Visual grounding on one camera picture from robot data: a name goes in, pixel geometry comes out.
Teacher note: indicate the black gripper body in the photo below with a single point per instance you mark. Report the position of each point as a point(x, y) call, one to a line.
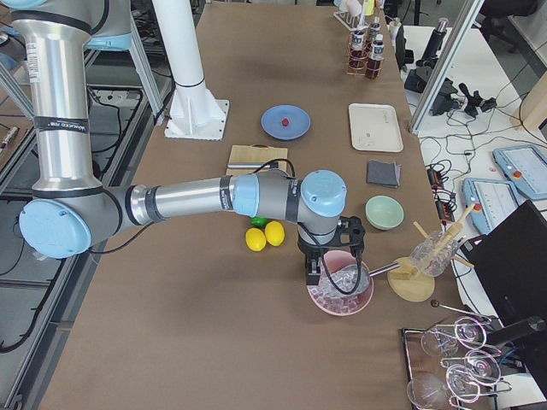
point(308, 248)

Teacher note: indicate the green lime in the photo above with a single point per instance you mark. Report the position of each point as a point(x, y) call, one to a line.
point(259, 222)

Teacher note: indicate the grey folded cloth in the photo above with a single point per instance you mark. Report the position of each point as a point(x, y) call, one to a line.
point(386, 174)

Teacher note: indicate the dark tea bottle front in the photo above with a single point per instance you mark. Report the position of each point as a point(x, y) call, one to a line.
point(375, 57)

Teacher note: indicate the metal ice scoop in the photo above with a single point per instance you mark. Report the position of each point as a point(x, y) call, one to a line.
point(376, 271)

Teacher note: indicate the wooden cutting board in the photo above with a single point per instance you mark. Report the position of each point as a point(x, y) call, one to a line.
point(252, 153)

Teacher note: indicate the dark tea bottle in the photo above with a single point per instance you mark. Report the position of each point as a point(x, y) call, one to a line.
point(375, 57)
point(356, 54)
point(375, 27)

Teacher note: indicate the aluminium frame post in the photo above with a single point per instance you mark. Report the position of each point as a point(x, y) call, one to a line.
point(464, 21)

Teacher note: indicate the yellow lemon near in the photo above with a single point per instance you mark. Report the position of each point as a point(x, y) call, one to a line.
point(255, 239)

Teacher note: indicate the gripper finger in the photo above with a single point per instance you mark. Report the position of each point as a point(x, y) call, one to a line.
point(313, 275)

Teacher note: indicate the dark tea bottle back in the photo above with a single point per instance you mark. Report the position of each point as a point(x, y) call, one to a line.
point(375, 27)

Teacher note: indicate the dark tea bottle middle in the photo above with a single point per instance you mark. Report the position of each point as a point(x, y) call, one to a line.
point(356, 54)

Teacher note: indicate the teach pendant far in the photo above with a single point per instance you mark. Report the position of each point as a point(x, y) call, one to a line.
point(525, 167)

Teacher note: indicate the teach pendant near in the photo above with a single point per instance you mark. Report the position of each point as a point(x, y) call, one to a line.
point(497, 200)

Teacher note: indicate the blue plate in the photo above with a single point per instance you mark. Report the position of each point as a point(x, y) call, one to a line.
point(300, 122)

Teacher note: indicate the cream rabbit tray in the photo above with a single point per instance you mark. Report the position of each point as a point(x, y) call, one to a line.
point(374, 127)

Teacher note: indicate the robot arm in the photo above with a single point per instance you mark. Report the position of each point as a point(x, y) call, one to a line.
point(71, 210)

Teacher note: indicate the pink cup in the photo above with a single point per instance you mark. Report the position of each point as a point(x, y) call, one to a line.
point(354, 7)

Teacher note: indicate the black thermos bottle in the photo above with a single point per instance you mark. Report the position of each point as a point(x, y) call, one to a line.
point(435, 41)

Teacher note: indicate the pink bowl with ice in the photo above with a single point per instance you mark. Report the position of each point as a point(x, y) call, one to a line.
point(326, 296)

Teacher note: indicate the teach pendant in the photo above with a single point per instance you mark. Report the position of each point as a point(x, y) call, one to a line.
point(497, 200)
point(525, 167)

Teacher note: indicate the steel muddler black cap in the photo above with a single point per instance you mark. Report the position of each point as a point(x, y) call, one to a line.
point(253, 165)

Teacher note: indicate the wooden cup tree stand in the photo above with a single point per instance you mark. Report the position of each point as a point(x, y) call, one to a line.
point(412, 285)

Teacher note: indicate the black monitor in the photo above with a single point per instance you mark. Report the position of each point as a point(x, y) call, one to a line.
point(510, 262)

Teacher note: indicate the green bowl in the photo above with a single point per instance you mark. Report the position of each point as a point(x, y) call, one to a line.
point(384, 212)

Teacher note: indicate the wine glass rack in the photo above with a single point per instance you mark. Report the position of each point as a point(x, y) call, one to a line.
point(451, 366)

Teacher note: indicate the clear glass mug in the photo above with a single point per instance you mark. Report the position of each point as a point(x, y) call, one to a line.
point(433, 255)

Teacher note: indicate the copper wire bottle rack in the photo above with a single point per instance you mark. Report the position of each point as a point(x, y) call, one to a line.
point(365, 54)

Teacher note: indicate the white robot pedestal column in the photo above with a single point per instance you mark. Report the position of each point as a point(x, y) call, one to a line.
point(194, 113)

